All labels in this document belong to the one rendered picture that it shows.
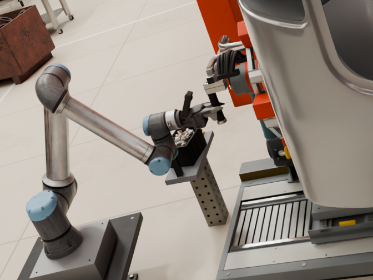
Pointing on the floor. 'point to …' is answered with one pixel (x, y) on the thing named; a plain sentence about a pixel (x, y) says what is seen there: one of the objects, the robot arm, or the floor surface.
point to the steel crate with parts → (23, 44)
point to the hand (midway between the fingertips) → (220, 104)
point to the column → (210, 196)
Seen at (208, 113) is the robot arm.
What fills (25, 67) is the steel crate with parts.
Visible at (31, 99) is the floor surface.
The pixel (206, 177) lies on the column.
